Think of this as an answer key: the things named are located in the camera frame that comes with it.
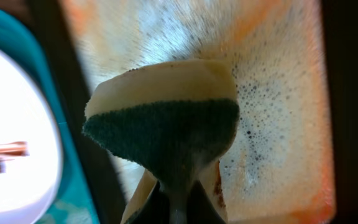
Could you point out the teal plastic tray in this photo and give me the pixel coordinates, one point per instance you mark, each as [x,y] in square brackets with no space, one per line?
[73,203]

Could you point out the white plate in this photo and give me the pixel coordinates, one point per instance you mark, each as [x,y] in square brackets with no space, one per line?
[31,154]

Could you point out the green yellow sponge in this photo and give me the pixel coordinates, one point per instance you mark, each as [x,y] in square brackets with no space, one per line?
[173,118]

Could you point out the black tray with orange liner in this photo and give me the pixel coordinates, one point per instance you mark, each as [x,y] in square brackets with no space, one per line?
[295,65]

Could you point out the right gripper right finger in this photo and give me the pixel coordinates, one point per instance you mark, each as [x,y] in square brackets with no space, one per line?
[199,208]

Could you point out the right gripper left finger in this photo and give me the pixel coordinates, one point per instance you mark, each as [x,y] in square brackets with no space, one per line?
[155,210]

